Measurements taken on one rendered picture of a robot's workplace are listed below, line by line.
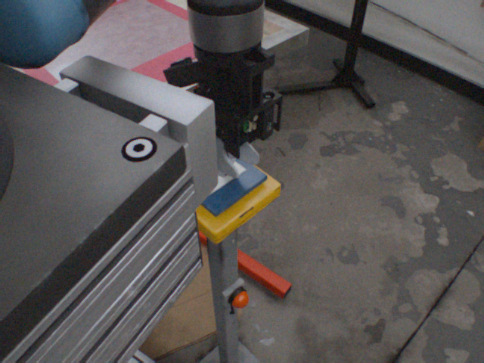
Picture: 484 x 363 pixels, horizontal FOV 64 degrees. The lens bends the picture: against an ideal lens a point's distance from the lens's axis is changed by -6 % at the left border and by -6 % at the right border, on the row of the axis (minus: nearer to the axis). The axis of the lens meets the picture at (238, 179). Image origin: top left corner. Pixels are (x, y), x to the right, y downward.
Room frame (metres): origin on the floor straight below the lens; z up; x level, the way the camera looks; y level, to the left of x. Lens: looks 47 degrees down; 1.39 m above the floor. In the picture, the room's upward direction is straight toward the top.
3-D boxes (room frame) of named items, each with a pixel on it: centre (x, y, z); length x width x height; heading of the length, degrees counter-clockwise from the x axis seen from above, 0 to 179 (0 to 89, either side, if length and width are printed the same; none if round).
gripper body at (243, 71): (0.38, 0.01, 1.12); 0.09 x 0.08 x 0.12; 44
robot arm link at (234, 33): (0.39, 0.01, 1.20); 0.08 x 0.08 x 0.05
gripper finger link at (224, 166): (0.37, 0.02, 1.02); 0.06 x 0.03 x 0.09; 44
